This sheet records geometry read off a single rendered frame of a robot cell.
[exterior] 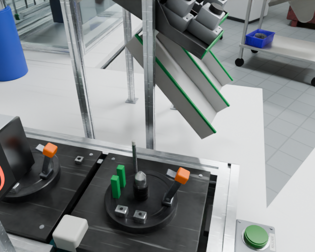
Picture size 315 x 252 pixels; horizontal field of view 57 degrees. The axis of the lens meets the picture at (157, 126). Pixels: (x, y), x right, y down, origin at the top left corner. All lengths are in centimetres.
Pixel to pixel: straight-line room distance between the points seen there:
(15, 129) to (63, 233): 24
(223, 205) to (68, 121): 61
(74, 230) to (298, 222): 49
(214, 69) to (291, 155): 153
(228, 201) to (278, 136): 190
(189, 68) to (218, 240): 42
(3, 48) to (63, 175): 77
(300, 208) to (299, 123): 197
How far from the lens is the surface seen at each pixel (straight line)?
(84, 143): 75
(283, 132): 255
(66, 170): 67
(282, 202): 79
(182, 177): 49
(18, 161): 37
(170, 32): 61
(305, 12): 56
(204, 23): 65
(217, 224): 58
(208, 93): 78
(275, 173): 215
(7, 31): 131
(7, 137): 35
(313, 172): 90
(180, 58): 77
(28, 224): 60
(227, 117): 102
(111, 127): 96
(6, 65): 134
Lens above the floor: 142
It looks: 36 degrees down
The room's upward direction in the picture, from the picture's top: straight up
